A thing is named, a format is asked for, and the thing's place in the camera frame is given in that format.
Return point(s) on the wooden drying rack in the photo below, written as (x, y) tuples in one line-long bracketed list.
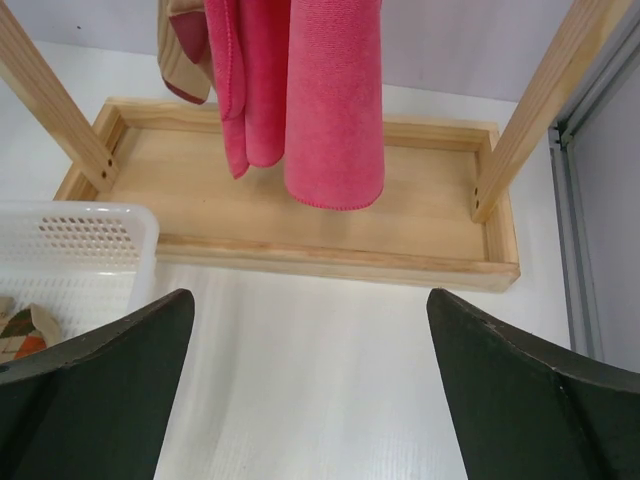
[(444, 218)]

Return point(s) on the pink sock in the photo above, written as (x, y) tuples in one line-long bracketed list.
[(249, 45), (334, 149)]

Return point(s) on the beige maroon striped sock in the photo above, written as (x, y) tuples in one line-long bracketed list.
[(183, 52)]

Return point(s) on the aluminium frame post right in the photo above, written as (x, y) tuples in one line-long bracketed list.
[(595, 164)]

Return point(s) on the white plastic basket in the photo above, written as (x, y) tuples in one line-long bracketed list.
[(87, 263)]

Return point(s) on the argyle beige orange sock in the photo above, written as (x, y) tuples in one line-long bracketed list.
[(26, 331)]

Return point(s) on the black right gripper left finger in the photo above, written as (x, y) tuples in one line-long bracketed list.
[(97, 406)]

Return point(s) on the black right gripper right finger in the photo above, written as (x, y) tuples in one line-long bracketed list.
[(525, 408)]

